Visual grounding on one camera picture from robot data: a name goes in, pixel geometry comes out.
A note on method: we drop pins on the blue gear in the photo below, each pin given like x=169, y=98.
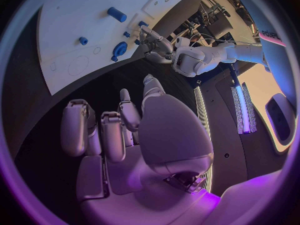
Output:
x=120, y=48

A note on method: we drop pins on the glowing light bar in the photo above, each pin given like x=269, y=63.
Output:
x=243, y=108

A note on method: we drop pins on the blue plug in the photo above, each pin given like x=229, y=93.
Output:
x=137, y=42

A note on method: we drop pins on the blue small peg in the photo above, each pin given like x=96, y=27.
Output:
x=114, y=58
x=126, y=34

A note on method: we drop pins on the blue short cylinder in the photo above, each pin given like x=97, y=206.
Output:
x=83, y=40

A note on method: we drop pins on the workshop desk with equipment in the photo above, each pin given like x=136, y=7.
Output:
x=216, y=16

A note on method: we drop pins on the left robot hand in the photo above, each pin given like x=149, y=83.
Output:
x=161, y=45

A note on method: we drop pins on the white task board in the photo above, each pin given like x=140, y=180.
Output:
x=79, y=22

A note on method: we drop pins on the blue long cylinder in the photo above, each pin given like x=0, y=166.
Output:
x=117, y=14

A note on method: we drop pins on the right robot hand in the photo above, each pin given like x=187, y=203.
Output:
x=173, y=135

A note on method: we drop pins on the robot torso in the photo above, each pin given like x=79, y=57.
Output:
x=278, y=65

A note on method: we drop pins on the blue block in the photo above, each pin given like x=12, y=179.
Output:
x=142, y=23

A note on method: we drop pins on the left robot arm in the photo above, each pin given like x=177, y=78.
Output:
x=211, y=57

